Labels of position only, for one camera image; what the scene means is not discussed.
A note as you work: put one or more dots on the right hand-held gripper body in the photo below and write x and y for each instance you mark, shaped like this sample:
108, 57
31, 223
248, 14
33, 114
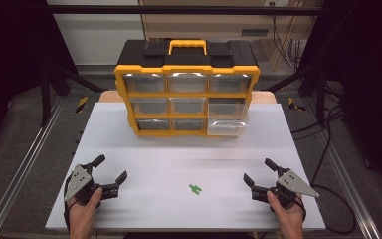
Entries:
293, 184

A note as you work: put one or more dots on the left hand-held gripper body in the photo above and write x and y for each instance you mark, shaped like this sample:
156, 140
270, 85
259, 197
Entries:
79, 181

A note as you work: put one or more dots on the small green plastic part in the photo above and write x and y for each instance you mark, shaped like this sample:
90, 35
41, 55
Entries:
195, 189

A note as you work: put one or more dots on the clear plastic drawer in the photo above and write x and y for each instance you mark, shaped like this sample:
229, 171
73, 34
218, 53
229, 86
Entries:
225, 127
227, 108

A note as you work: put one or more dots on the yellow black organizer case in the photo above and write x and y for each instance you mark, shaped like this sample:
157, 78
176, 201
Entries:
185, 63

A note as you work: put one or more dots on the person's left hand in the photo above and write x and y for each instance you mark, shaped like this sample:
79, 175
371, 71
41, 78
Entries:
83, 214

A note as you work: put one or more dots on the person's right hand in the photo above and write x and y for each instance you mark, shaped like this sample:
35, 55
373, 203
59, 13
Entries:
288, 217

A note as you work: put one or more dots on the left yellow clamp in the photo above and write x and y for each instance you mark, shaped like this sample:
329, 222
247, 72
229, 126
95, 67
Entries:
81, 104

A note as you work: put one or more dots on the yellow clamp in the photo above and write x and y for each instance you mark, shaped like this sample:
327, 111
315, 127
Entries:
293, 104
81, 104

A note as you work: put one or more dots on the right yellow clamp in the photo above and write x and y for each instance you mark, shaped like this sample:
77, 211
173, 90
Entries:
293, 104

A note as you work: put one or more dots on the wooden table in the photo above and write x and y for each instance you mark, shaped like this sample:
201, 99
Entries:
107, 97

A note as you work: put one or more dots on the grid of clear drawers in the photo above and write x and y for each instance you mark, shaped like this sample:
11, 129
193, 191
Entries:
151, 106

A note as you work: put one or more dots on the black metal stand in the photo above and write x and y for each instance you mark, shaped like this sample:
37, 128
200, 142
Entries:
46, 93
320, 89

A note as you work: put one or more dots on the black curtain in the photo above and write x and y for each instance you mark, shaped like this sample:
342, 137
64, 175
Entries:
10, 66
371, 83

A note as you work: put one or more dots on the aluminium floor rail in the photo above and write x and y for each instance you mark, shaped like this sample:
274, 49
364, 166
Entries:
20, 172
344, 179

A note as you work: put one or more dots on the black horizontal frame bar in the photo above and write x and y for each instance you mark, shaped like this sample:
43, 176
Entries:
112, 9

